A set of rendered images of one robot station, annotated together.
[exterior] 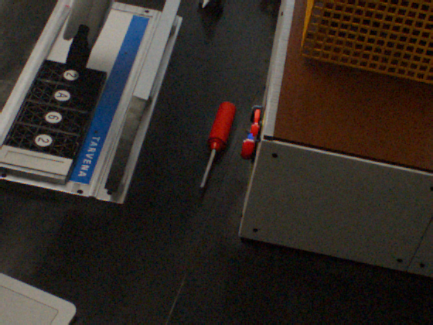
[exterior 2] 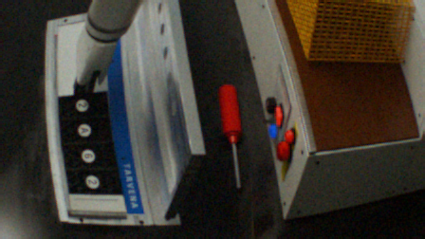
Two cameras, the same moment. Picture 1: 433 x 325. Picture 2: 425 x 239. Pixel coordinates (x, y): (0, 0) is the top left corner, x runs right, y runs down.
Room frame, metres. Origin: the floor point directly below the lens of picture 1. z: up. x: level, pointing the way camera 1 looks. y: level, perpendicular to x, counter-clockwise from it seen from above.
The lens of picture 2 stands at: (-0.03, 0.36, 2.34)
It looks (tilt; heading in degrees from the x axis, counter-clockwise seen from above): 54 degrees down; 341
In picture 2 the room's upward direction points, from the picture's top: 11 degrees clockwise
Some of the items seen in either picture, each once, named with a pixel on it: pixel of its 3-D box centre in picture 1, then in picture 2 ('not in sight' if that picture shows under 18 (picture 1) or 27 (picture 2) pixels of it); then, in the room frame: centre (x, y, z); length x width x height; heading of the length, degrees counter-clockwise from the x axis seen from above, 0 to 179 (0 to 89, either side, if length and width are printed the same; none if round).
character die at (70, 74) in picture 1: (71, 78); (82, 107); (0.99, 0.24, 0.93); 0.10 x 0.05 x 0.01; 89
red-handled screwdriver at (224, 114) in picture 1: (215, 145); (232, 137); (0.92, 0.01, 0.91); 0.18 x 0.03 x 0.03; 176
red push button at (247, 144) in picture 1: (249, 149); (284, 151); (0.83, -0.04, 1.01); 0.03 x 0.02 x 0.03; 179
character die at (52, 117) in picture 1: (53, 120); (88, 157); (0.90, 0.24, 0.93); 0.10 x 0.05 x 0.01; 89
